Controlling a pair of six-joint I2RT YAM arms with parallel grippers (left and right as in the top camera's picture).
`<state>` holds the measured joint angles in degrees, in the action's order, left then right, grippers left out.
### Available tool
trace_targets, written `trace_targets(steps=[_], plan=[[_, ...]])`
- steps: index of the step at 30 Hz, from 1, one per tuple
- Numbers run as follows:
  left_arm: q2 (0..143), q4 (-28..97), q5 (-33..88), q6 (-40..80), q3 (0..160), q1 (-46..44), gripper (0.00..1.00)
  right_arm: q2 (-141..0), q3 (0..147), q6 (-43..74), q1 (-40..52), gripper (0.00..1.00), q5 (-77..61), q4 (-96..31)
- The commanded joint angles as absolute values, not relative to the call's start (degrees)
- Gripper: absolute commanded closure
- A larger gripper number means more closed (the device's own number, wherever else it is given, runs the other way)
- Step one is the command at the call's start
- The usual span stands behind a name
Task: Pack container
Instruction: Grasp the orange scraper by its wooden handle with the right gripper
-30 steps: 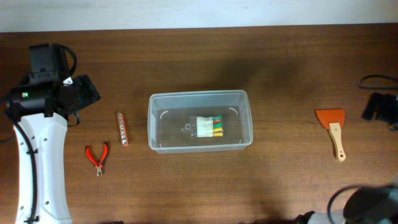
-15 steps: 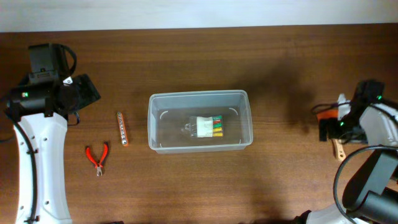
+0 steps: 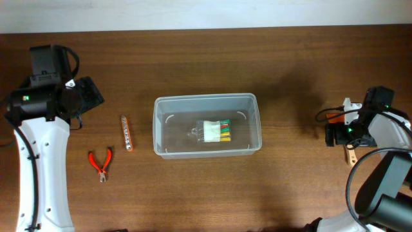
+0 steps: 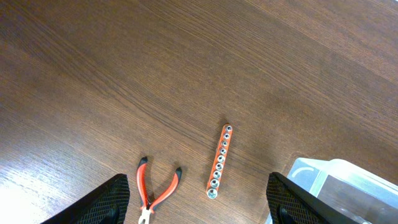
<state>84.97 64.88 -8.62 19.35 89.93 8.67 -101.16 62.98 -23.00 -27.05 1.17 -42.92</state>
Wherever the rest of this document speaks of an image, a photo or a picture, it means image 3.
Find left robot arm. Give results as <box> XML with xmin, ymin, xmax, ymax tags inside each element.
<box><xmin>5</xmin><ymin>45</ymin><xmax>104</xmax><ymax>231</ymax></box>

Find red handled pliers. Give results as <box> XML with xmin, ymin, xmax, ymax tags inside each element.
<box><xmin>88</xmin><ymin>147</ymin><xmax>113</xmax><ymax>183</ymax></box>

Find orange socket bit holder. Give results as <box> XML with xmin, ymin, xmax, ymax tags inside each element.
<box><xmin>121</xmin><ymin>115</ymin><xmax>133</xmax><ymax>151</ymax></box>

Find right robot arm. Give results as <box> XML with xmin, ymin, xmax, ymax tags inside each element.
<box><xmin>304</xmin><ymin>86</ymin><xmax>411</xmax><ymax>232</ymax></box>

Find orange scraper with wooden handle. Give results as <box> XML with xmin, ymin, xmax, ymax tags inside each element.
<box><xmin>325</xmin><ymin>113</ymin><xmax>358</xmax><ymax>167</ymax></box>

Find clear plastic container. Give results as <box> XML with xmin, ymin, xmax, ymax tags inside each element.
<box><xmin>153</xmin><ymin>93</ymin><xmax>263</xmax><ymax>159</ymax></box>

